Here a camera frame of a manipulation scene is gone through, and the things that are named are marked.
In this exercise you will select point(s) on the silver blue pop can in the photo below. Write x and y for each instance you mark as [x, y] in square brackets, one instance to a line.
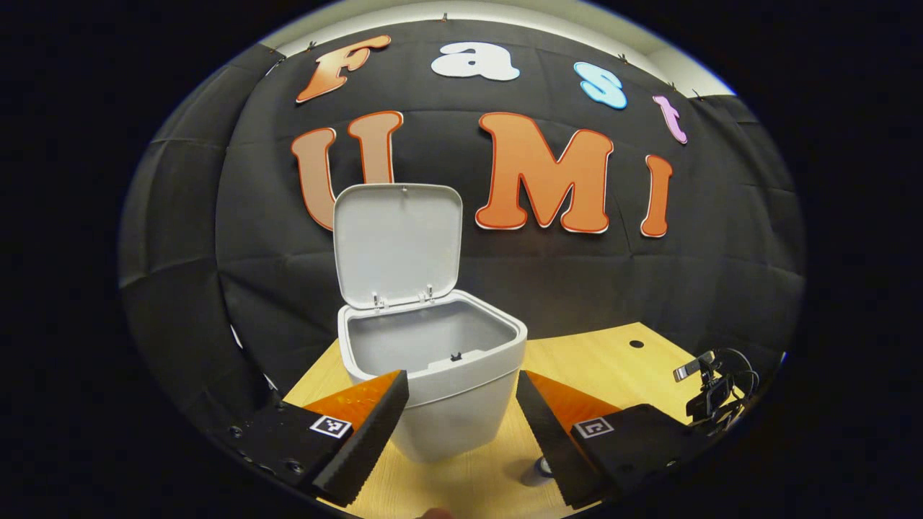
[535, 472]

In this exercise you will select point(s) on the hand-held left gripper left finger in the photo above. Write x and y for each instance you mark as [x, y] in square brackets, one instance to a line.
[371, 440]

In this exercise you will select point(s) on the white desktop garbage bin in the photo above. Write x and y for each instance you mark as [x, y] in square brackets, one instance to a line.
[396, 245]

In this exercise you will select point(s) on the black backdrop cloth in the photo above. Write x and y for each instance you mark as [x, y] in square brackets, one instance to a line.
[577, 288]

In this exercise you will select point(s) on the wooden desktop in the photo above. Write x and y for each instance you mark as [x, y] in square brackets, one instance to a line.
[613, 367]

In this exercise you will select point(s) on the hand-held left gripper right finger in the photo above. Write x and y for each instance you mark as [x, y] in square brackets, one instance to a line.
[551, 440]

